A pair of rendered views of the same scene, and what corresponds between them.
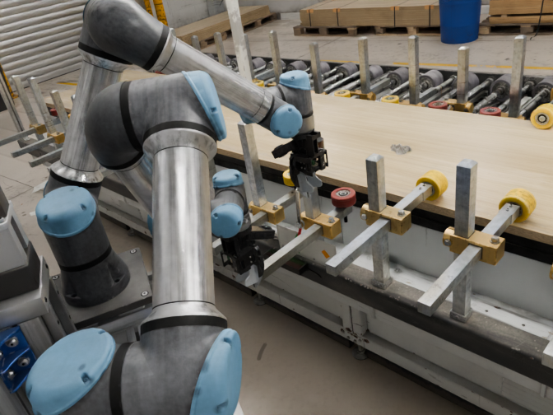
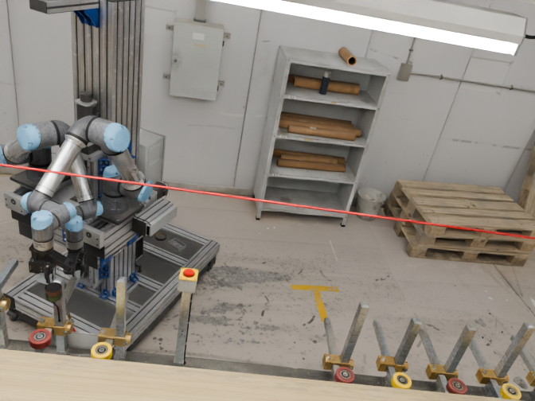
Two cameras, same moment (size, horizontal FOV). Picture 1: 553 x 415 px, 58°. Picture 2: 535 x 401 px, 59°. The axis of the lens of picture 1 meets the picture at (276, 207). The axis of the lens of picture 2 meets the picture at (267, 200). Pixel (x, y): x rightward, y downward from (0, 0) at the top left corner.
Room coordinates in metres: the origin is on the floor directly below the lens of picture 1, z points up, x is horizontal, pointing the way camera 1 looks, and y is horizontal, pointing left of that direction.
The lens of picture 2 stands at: (2.78, -0.84, 2.47)
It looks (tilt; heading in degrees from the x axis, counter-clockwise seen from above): 30 degrees down; 124
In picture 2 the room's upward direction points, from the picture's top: 11 degrees clockwise
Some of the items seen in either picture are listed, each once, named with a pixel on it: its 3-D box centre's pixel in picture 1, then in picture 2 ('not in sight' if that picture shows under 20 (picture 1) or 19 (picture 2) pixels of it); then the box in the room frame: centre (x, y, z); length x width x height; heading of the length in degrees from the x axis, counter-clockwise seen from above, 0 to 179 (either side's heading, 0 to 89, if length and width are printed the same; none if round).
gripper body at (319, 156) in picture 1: (306, 151); (42, 258); (1.25, -0.11, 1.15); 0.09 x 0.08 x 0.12; 41
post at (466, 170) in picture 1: (463, 247); not in sight; (0.99, -0.44, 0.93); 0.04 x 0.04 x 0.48; 41
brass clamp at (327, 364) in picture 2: not in sight; (337, 363); (2.29, 0.70, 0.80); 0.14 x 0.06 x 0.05; 41
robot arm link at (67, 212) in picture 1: (72, 223); (115, 179); (0.96, 0.44, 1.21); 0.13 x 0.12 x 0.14; 17
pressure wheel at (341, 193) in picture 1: (344, 207); (41, 344); (1.41, -0.22, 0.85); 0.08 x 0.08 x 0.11
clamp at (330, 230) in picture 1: (319, 223); (55, 327); (1.35, -0.13, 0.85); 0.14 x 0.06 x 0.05; 41
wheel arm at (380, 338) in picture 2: not in sight; (385, 356); (2.43, 0.89, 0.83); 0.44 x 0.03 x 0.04; 131
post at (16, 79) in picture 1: (30, 114); not in sight; (3.05, 1.38, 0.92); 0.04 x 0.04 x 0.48; 41
